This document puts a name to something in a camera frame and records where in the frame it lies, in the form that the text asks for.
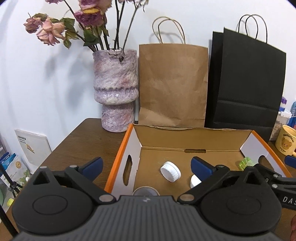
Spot yellow bear mug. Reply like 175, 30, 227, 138
275, 125, 296, 157

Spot red cardboard box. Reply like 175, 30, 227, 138
104, 125, 292, 198

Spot brown paper bag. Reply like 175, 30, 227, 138
137, 16, 209, 128

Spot black light stand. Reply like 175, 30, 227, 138
0, 162, 20, 237

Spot white booklet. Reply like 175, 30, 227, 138
15, 129, 52, 166

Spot grey tape roll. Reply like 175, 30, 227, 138
132, 186, 159, 196

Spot purple ceramic vase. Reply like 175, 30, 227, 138
93, 49, 139, 133

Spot white spray bottle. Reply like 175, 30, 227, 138
190, 175, 201, 188

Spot white round lid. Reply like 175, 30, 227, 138
160, 161, 181, 182

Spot dried pink roses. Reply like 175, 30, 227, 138
23, 1, 149, 53

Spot clear food storage container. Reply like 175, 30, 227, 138
269, 110, 292, 141

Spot purple lidded jar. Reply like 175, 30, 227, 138
280, 96, 296, 128

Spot black paper bag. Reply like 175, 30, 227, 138
204, 14, 287, 143

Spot blue white package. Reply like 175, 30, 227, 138
1, 152, 31, 186

